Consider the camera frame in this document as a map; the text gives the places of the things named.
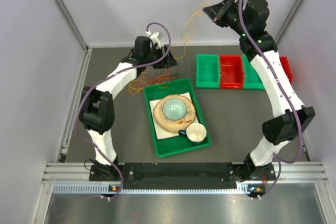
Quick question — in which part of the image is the left aluminium frame post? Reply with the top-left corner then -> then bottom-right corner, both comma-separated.
54,0 -> 89,51

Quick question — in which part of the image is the grey slotted cable duct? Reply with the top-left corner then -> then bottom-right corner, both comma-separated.
53,184 -> 262,195

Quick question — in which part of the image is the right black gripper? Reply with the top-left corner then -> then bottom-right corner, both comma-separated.
202,0 -> 248,37

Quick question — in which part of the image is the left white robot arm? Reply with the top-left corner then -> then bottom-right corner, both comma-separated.
78,31 -> 177,180

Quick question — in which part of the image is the aluminium front rail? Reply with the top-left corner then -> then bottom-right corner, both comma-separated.
43,162 -> 328,183

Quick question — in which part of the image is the aluminium frame post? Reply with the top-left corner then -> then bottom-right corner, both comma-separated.
54,0 -> 89,51
275,0 -> 304,44

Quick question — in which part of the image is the red bin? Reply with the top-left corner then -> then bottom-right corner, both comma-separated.
280,56 -> 293,84
219,55 -> 245,89

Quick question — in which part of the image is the beige ceramic plate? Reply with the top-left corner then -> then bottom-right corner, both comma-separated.
153,94 -> 196,133

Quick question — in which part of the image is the green bin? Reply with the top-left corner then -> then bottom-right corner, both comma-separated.
241,55 -> 265,90
196,54 -> 221,88

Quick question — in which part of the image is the large green plastic tray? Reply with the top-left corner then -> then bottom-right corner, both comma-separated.
144,78 -> 212,157

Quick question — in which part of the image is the white and green cup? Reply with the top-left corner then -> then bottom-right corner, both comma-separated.
178,123 -> 207,145

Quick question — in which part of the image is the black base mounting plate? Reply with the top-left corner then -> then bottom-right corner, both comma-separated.
88,161 -> 276,182

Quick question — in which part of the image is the pale blue upturned bowl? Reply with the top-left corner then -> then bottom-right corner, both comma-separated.
162,98 -> 187,121

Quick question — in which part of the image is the right aluminium frame post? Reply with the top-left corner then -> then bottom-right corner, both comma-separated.
275,0 -> 304,44

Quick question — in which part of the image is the yellow thin cable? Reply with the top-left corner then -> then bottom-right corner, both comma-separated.
128,1 -> 211,95

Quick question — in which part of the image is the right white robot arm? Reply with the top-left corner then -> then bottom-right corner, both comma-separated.
203,0 -> 316,182

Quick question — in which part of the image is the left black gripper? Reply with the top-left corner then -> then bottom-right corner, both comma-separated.
143,45 -> 177,69

